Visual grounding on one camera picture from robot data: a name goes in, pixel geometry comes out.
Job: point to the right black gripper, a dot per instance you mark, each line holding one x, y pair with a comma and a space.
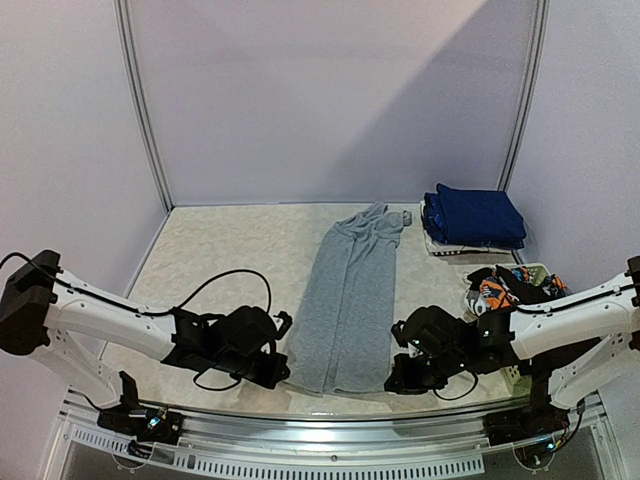
398, 357

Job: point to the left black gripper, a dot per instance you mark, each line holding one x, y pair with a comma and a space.
271, 377

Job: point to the grey tank top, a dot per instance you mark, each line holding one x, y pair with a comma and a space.
340, 341

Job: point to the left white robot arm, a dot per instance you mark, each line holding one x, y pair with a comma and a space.
42, 305

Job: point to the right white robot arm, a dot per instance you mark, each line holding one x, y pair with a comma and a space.
569, 346

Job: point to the colourful graphic print garment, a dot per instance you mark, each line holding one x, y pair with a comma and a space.
487, 291

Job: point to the folded blue garment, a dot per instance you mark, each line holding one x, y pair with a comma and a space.
474, 218

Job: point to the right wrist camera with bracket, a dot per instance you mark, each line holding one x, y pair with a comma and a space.
403, 342

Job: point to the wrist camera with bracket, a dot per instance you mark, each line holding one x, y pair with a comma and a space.
403, 342
282, 321

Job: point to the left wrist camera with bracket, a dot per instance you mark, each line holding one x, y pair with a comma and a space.
282, 321

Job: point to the aluminium front rail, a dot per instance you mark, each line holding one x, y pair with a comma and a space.
449, 444

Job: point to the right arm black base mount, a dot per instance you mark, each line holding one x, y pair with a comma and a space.
538, 417

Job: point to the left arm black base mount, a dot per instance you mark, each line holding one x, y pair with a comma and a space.
145, 424

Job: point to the left aluminium corner post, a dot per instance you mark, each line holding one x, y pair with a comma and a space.
124, 22

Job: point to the aluminium corner post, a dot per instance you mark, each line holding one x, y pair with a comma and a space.
528, 84
124, 22

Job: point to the right aluminium corner post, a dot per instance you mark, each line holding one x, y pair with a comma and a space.
528, 84

